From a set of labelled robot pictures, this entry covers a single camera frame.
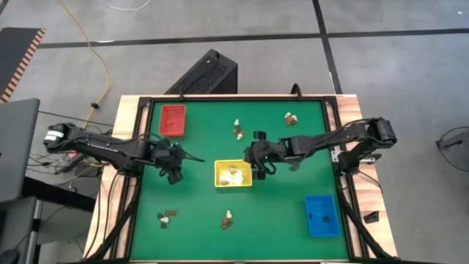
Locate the black shelf board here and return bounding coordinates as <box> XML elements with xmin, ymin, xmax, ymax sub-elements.
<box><xmin>21</xmin><ymin>175</ymin><xmax>97</xmax><ymax>213</ymax></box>

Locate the grey cart shelf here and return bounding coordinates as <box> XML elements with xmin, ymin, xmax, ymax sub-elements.
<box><xmin>0</xmin><ymin>196</ymin><xmax>43</xmax><ymax>264</ymax></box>

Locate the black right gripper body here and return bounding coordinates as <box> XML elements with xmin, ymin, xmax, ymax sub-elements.
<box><xmin>252</xmin><ymin>131</ymin><xmax>284</xmax><ymax>180</ymax></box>

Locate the white floor cable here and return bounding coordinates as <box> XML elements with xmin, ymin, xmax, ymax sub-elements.
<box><xmin>98</xmin><ymin>0</ymin><xmax>153</xmax><ymax>11</ymax></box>

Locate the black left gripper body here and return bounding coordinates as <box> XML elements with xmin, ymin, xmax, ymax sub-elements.
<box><xmin>157</xmin><ymin>137</ymin><xmax>185</xmax><ymax>185</ymax></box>

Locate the black mat orange striped edge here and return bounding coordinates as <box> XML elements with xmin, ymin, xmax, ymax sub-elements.
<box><xmin>0</xmin><ymin>27</ymin><xmax>47</xmax><ymax>103</ymax></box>

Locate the blue plastic basket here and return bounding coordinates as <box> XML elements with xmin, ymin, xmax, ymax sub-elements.
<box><xmin>305</xmin><ymin>194</ymin><xmax>341</xmax><ymax>238</ymax></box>

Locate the red plastic basket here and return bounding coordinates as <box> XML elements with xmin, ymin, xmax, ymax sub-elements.
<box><xmin>158</xmin><ymin>104</ymin><xmax>187</xmax><ymax>138</ymax></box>

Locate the yellow plastic basket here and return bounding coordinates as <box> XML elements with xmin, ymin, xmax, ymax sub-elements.
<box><xmin>214</xmin><ymin>158</ymin><xmax>254</xmax><ymax>188</ymax></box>

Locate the thin black cable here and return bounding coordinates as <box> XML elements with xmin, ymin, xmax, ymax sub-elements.
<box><xmin>38</xmin><ymin>111</ymin><xmax>114</xmax><ymax>128</ymax></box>

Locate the black perforated metal box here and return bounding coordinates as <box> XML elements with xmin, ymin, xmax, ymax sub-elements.
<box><xmin>164</xmin><ymin>48</ymin><xmax>238</xmax><ymax>95</ymax></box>

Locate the yellow power cable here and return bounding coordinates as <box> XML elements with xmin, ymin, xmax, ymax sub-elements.
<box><xmin>57</xmin><ymin>0</ymin><xmax>111</xmax><ymax>130</ymax></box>

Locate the grey flat panel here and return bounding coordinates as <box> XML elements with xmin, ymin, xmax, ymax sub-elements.
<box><xmin>0</xmin><ymin>98</ymin><xmax>40</xmax><ymax>203</ymax></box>

